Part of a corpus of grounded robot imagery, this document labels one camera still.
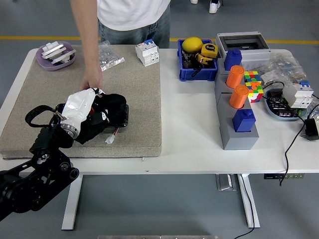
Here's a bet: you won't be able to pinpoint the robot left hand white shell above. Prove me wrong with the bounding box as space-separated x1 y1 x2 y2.
60 87 112 136

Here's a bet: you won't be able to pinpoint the background person white shoes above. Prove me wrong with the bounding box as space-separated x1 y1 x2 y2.
190 0 223 14

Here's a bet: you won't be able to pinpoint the blue block with knob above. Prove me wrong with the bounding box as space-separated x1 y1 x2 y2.
232 109 257 133
223 48 243 71

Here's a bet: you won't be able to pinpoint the yellow black tape measure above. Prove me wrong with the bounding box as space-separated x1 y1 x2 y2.
200 42 218 59
195 53 214 66

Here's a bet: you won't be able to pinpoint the light blue bowl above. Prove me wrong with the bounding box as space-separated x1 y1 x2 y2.
263 88 308 122

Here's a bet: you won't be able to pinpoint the grey block holder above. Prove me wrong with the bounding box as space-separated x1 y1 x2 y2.
214 67 260 151

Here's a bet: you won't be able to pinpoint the white plug with coloured wires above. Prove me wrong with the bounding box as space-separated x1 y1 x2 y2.
105 126 120 144

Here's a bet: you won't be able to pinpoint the grey-brown mat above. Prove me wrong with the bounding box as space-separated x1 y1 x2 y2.
0 44 162 160

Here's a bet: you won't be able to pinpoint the purple plastic tray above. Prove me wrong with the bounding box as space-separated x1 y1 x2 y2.
35 41 76 71

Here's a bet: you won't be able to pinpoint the orange cylinder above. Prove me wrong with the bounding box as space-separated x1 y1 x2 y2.
229 84 249 110
225 65 246 89

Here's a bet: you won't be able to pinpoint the black power adapter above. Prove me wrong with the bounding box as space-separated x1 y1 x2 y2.
301 119 319 142

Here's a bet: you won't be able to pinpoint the multicoloured puzzle cube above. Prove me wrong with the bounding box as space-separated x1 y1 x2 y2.
245 82 264 104
243 70 263 87

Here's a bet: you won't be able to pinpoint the table height control panel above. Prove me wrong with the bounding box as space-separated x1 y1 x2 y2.
264 173 305 180

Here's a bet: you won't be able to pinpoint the black floor cable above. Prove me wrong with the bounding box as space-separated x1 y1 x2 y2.
233 174 255 239

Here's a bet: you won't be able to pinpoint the white plastic strip part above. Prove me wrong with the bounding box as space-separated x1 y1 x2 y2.
41 41 66 60
50 48 77 65

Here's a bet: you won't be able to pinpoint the blue plastic bin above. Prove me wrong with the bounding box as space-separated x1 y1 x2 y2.
177 39 219 82

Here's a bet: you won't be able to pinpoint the white table leg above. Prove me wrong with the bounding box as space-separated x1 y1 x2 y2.
61 174 84 231
236 173 261 229

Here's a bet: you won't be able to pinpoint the person's right hand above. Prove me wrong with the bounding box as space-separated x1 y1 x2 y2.
79 66 104 92

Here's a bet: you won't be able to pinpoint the metal floor box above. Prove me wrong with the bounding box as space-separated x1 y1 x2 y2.
215 173 237 192

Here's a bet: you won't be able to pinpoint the clear bag of metal screws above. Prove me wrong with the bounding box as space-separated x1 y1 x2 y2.
98 40 125 72

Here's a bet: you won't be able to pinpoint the clear bags of small parts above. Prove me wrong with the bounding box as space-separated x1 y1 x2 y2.
258 52 308 88

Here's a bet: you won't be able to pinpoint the white circuit breaker blue switches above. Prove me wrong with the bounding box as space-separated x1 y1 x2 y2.
135 39 160 67
282 80 314 109

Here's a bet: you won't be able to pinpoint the dark tool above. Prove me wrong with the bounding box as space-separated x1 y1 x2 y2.
180 49 199 69

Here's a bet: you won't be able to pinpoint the yellow ball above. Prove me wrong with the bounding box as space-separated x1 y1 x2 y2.
181 36 203 53

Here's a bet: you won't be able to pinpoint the black adapter cable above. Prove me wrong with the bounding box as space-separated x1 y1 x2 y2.
261 81 307 187

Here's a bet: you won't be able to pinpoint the grey distribution box clear cover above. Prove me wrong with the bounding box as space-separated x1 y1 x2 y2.
215 31 271 73

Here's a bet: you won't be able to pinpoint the dark electronic parts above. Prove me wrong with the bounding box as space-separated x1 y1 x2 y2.
266 90 301 118

